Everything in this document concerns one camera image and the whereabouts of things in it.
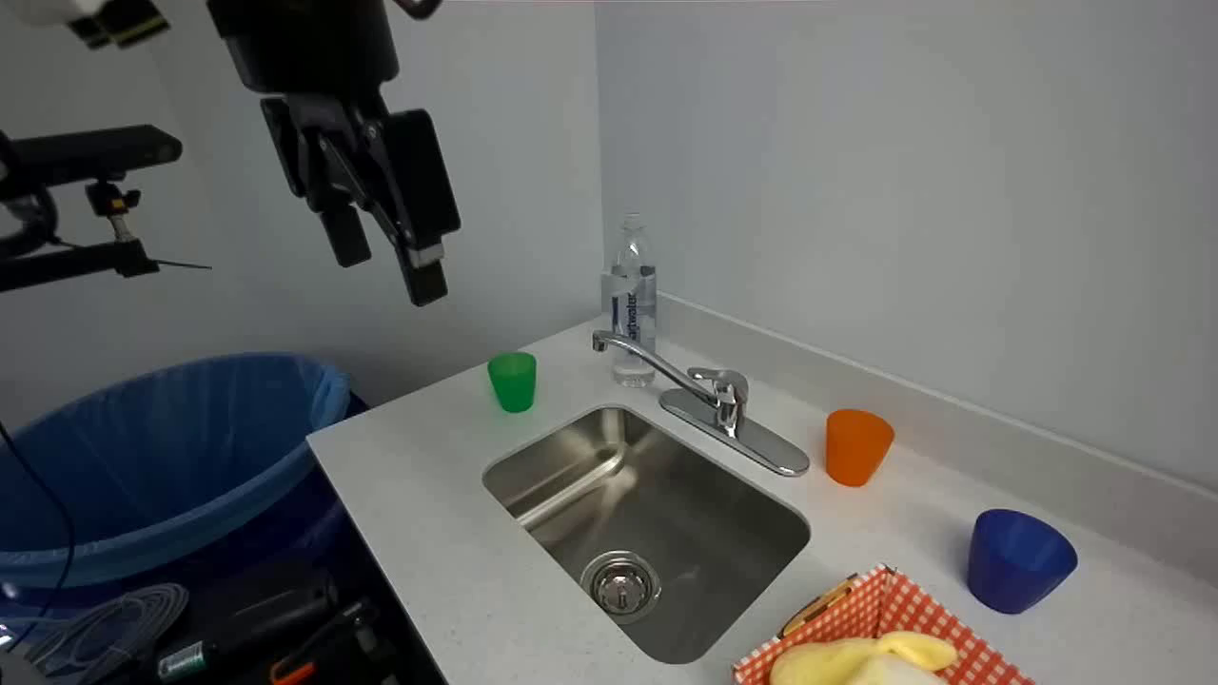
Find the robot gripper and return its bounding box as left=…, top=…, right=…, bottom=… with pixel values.
left=204, top=0, right=463, bottom=309

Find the chrome sink faucet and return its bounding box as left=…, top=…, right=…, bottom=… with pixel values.
left=588, top=327, right=814, bottom=481

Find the green plastic cup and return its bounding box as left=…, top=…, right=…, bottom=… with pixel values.
left=482, top=351, right=541, bottom=415

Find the clear plastic water bottle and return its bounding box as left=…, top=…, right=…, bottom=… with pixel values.
left=596, top=216, right=662, bottom=385

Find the blue lined trash bin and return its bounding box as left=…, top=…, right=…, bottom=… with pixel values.
left=0, top=351, right=358, bottom=601

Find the black equipment case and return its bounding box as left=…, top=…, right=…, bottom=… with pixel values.
left=151, top=559, right=416, bottom=685

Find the metal sink drain strainer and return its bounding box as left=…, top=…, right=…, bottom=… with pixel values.
left=580, top=546, right=662, bottom=621

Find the stainless steel sink basin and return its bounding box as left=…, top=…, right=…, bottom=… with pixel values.
left=478, top=398, right=814, bottom=668

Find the orange plastic cup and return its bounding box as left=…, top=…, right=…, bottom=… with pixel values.
left=821, top=408, right=899, bottom=492

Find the pale yellow toy fruit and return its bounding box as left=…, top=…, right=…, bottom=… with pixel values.
left=770, top=635, right=894, bottom=685

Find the red checkered food basket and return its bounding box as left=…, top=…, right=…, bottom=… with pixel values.
left=731, top=561, right=1039, bottom=685

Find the blue plastic cup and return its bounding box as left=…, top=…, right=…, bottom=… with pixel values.
left=961, top=504, right=1079, bottom=621

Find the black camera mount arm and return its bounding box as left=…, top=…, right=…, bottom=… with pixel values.
left=0, top=121, right=214, bottom=296

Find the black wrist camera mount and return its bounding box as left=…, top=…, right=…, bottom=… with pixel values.
left=70, top=4, right=172, bottom=54

